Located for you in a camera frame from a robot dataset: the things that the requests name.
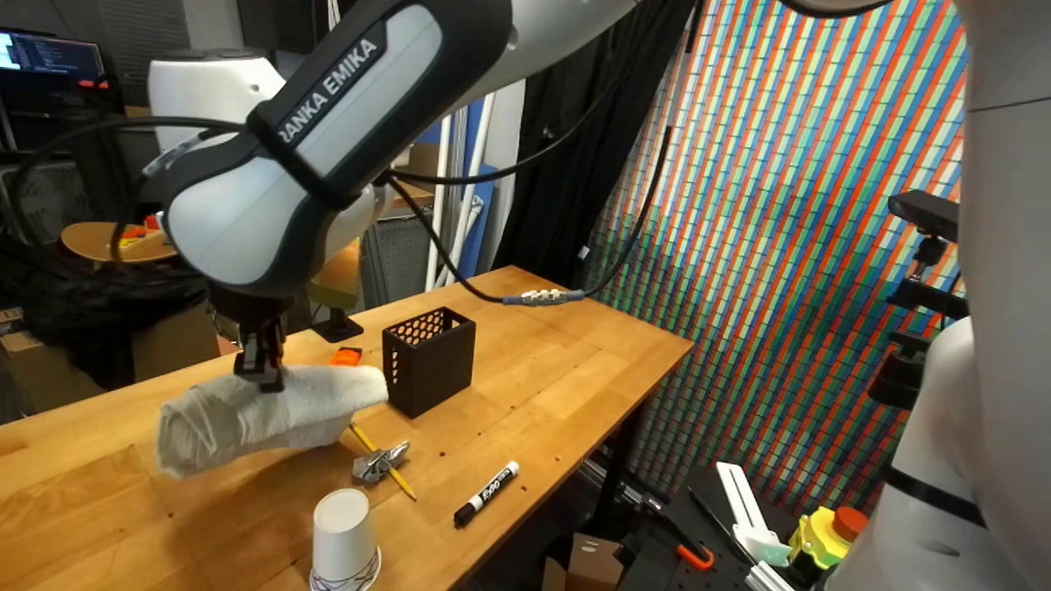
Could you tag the black pole stand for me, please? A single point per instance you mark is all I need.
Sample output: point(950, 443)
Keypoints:
point(335, 321)

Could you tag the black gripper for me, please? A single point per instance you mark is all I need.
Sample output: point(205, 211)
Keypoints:
point(255, 313)

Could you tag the red and yellow toy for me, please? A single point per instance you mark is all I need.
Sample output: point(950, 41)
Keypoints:
point(131, 231)

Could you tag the white terry cloth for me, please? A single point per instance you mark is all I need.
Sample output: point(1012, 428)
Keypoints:
point(274, 420)

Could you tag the computer monitor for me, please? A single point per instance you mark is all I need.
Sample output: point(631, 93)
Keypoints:
point(51, 52)

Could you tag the black camera stand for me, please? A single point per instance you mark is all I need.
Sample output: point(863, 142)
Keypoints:
point(922, 329)

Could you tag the round wooden stool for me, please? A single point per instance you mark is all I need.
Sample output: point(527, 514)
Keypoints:
point(94, 244)

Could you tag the white plastic bracket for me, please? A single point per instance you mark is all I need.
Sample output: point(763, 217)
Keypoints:
point(750, 514)

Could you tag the cardboard box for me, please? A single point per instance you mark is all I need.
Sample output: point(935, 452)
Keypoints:
point(587, 561)

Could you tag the colourful striped backdrop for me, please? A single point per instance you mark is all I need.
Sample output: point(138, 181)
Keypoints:
point(790, 272)

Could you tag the white paper cup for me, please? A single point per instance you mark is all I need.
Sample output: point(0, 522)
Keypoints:
point(343, 541)

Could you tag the black curtain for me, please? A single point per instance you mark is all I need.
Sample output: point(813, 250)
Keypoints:
point(570, 186)

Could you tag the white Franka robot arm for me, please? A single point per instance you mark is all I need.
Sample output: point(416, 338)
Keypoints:
point(328, 142)

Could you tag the yellow emergency stop button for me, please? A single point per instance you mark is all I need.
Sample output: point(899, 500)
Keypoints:
point(825, 535)

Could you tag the white metal pole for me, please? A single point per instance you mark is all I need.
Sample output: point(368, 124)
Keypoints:
point(464, 234)

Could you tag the black marker pen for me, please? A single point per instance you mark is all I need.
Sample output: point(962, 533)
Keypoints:
point(487, 492)

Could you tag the yellow pencil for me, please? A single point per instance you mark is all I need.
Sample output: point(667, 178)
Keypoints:
point(397, 479)

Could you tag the small metal binder clip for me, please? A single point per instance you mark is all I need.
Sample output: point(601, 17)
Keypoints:
point(379, 463)

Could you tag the black perforated box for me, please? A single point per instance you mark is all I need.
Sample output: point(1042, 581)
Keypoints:
point(429, 361)

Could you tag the black stereo camera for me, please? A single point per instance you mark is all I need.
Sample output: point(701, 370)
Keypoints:
point(927, 213)

